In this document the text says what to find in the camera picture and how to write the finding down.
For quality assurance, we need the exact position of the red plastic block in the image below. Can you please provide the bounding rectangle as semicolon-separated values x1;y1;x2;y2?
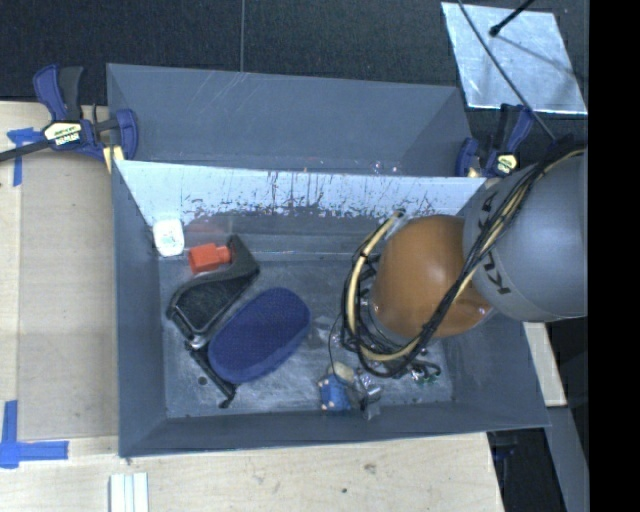
187;242;233;275

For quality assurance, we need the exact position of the small blue toy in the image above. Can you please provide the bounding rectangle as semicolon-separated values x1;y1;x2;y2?
317;362;359;414

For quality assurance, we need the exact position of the blue oval case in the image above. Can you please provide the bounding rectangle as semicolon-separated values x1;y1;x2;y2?
206;286;313;385

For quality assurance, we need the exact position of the grey metal bin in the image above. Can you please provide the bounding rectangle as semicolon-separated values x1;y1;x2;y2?
105;62;552;459

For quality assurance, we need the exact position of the black scraper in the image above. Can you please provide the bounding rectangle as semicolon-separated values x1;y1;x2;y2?
165;233;262;410

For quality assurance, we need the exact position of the pale wood board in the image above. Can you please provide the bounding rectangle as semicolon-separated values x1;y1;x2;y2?
16;153;121;442

